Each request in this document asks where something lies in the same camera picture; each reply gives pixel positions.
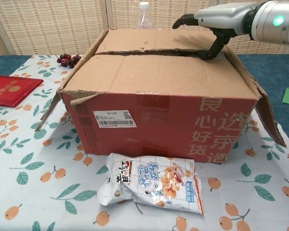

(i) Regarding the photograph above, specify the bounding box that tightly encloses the white snack bag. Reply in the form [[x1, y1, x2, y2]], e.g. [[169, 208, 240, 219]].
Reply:
[[96, 153, 205, 215]]

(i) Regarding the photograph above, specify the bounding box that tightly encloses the clear plastic water bottle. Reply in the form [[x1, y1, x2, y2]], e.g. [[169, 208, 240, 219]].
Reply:
[[137, 1, 155, 31]]

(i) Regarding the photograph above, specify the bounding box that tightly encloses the red certificate booklet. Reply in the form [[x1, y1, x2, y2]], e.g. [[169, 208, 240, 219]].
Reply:
[[0, 75, 44, 107]]

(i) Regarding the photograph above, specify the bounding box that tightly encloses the large red cardboard box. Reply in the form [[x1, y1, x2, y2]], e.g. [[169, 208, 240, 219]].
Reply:
[[35, 28, 287, 164]]

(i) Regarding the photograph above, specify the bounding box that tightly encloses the bunch of dark red grapes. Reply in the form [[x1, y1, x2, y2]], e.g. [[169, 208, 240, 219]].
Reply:
[[56, 54, 82, 69]]

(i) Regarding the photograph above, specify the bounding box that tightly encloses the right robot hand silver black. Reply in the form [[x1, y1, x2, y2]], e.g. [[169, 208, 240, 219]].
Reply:
[[172, 1, 256, 61]]

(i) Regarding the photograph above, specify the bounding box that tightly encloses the floral tablecloth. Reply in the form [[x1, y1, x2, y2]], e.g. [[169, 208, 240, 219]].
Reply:
[[0, 54, 289, 231]]

